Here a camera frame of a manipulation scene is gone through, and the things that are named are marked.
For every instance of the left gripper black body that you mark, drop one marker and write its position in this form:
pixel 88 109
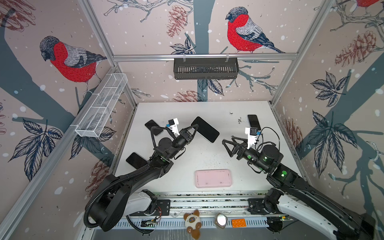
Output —
pixel 183 138

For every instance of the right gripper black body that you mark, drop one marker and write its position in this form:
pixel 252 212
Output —
pixel 244 153

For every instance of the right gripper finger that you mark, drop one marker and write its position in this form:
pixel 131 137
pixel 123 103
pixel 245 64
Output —
pixel 239 142
pixel 230 146

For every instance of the blue phone black screen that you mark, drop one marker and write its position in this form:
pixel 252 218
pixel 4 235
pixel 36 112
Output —
pixel 205 129

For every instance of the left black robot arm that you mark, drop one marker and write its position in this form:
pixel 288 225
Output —
pixel 107 204

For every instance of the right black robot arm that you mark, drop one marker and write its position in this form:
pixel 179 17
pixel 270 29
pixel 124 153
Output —
pixel 292 195

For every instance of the pink phone case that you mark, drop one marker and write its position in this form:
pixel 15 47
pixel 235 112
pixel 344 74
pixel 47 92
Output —
pixel 213 178

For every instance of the orange block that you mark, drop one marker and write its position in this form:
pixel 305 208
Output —
pixel 238 223

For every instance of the brown white plush toy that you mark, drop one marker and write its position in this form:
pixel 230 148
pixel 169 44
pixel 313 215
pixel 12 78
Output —
pixel 193 224

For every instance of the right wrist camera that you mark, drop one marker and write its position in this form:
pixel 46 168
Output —
pixel 253 135

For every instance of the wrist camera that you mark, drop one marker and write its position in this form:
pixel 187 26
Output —
pixel 253 135
pixel 173 126

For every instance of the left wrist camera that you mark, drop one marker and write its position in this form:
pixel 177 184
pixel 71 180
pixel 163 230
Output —
pixel 173 126

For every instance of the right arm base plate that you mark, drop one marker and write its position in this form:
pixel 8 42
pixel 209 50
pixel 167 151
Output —
pixel 256 206

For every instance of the black wire wall basket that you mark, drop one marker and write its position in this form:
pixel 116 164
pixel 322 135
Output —
pixel 206 69

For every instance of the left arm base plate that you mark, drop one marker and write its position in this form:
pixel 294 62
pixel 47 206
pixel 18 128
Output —
pixel 162 208

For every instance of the white wire wall basket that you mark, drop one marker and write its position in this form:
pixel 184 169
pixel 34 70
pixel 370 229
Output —
pixel 97 115

